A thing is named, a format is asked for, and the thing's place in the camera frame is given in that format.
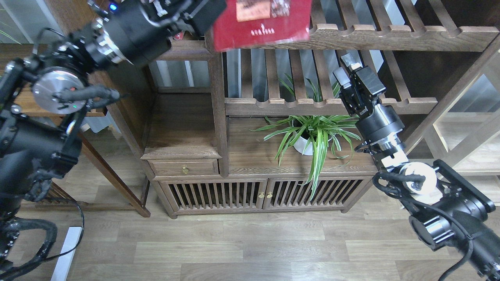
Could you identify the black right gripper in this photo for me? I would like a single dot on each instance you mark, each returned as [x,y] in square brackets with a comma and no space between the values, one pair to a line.
[360,87]

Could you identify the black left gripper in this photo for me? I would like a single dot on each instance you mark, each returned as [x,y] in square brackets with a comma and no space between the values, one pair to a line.
[194,16]

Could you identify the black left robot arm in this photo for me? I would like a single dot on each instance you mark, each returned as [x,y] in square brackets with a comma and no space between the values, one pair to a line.
[45,97]

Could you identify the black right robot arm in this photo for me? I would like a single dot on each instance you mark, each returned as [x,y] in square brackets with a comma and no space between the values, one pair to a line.
[445,209]

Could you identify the light wooden shelf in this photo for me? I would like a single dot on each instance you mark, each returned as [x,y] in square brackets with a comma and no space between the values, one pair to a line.
[465,134]

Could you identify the red white upright book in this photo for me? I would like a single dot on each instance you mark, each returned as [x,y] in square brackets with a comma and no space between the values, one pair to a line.
[179,36]

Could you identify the white plant pot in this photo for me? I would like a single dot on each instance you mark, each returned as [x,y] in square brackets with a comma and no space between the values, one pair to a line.
[311,138]

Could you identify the dark wooden bookshelf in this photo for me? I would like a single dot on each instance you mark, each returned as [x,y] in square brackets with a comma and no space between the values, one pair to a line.
[215,122]

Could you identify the right slatted cabinet door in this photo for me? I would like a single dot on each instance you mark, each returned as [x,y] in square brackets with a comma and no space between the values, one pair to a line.
[332,193]

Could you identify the slatted cabinet door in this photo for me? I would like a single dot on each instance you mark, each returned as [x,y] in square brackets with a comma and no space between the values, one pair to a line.
[202,197]
[332,193]

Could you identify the small wooden drawer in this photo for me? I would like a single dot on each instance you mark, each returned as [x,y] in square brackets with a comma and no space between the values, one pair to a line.
[184,167]

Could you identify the left slatted cabinet door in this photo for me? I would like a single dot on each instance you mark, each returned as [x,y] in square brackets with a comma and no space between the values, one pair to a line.
[202,197]

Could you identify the slatted wooden rack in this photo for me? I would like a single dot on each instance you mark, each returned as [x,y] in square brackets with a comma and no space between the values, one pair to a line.
[56,197]

